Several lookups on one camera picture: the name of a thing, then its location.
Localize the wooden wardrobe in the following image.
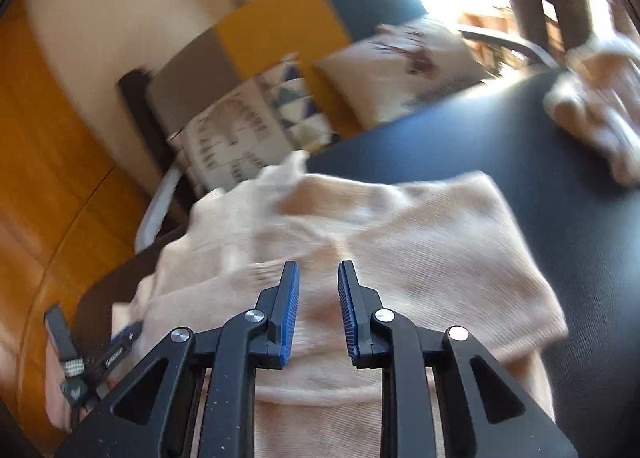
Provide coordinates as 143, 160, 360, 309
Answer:
0, 0, 156, 439

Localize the grey yellow blue sofa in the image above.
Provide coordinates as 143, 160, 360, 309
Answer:
135, 0, 558, 259

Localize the pinkish beige knit sweater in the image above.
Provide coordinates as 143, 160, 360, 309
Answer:
112, 151, 568, 458

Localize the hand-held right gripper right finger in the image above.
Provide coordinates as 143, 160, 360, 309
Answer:
337, 261, 581, 458

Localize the deer print pillow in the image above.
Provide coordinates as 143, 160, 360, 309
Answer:
311, 16, 493, 129

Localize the tan knit sweater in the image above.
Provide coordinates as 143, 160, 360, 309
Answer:
542, 63, 640, 186

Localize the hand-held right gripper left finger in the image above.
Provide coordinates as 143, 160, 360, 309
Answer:
52, 261, 301, 458

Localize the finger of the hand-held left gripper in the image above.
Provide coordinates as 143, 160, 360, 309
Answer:
44, 305, 83, 376
90, 323, 146, 384

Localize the tiger print pillow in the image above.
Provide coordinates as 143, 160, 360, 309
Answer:
167, 52, 336, 194

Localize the black rolled mat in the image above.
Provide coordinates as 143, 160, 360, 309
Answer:
117, 69, 186, 199

